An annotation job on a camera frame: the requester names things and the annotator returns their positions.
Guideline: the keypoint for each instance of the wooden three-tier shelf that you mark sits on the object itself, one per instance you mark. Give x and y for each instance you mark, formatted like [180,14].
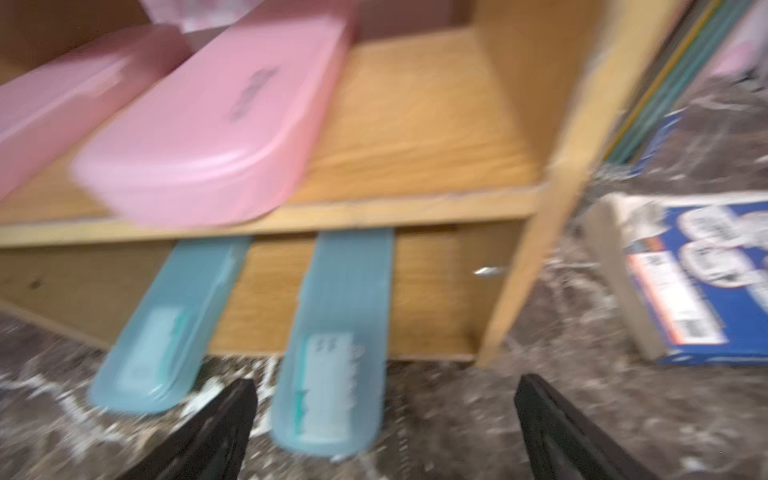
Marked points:
[468,127]

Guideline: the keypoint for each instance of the pink pencil case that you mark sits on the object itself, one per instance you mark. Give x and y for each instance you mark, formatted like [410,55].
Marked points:
[49,109]
[225,137]

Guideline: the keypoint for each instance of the blue-lid pencil tube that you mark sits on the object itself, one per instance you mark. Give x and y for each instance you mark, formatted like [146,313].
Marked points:
[694,40]

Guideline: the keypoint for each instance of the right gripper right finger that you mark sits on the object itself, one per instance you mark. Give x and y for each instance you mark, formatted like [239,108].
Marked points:
[563,443]

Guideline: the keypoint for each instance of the blue white box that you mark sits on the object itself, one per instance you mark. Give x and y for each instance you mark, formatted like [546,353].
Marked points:
[689,273]

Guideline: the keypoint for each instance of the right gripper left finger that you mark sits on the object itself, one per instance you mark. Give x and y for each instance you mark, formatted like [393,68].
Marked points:
[210,445]

